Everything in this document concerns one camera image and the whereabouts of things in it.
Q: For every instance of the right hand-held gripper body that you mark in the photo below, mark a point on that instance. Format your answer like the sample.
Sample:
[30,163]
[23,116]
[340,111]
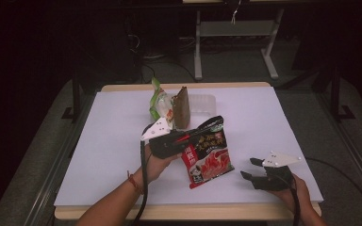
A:
[275,180]

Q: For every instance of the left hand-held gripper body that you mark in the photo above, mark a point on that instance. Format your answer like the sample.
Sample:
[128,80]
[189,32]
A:
[165,146]

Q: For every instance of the brown snack packet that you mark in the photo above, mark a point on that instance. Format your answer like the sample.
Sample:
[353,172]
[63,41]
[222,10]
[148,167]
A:
[182,109]

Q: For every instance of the clear plastic container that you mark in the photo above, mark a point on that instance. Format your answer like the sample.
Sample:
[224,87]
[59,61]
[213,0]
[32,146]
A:
[202,105]

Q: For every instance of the red and black food packet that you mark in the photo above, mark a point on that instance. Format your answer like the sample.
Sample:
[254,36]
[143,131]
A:
[209,157]

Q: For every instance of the green and white food packet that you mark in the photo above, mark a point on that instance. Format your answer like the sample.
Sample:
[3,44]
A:
[161,105]

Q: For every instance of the person's left hand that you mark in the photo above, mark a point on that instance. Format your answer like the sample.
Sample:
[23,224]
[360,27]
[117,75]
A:
[157,168]

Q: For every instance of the person's right hand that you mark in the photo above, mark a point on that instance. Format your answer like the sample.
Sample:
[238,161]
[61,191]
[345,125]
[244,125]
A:
[297,196]

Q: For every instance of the white table mat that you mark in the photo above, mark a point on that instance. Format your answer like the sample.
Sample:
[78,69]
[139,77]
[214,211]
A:
[106,157]

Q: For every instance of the black metal stand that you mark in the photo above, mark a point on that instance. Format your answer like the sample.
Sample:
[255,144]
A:
[336,94]
[76,97]

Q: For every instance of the aluminium rail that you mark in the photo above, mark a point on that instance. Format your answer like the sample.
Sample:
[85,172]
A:
[53,172]
[352,147]

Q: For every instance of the grey metal desk frame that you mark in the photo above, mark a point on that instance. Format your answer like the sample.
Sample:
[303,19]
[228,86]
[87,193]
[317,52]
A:
[237,28]

